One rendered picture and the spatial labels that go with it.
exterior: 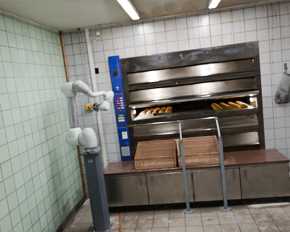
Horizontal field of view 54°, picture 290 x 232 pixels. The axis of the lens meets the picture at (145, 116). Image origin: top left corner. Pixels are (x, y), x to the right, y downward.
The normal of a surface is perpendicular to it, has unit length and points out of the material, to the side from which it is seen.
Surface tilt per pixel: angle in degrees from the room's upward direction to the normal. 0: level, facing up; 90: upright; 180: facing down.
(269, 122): 90
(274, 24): 90
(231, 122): 70
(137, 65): 90
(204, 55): 90
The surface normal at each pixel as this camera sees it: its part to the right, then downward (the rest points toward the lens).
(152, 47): -0.11, 0.14
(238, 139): -0.15, -0.20
